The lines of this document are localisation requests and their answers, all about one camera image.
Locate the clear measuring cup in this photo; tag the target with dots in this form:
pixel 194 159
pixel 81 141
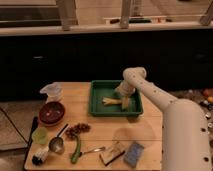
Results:
pixel 53 92

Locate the yellow toy banana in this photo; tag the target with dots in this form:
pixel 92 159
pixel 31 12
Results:
pixel 111 101

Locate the green plastic tray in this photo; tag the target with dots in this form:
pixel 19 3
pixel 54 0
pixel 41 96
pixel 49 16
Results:
pixel 106 88

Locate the metal measuring scoop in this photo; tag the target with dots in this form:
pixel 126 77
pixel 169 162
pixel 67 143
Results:
pixel 56 144

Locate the brown pine cone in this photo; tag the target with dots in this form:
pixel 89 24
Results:
pixel 73 131

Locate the dark red bowl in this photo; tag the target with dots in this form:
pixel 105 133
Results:
pixel 51 113

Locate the blue sponge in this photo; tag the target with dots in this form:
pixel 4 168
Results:
pixel 133 154

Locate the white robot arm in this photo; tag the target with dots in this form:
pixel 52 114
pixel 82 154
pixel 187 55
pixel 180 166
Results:
pixel 185 140

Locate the small green cup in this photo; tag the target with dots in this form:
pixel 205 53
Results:
pixel 39 136

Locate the wooden block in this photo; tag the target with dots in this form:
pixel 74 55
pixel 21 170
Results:
pixel 112 153

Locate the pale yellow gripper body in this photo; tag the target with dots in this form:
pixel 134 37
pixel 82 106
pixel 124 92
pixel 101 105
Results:
pixel 125 102

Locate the green toy chili pepper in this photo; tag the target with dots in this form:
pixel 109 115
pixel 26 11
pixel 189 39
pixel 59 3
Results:
pixel 75 155

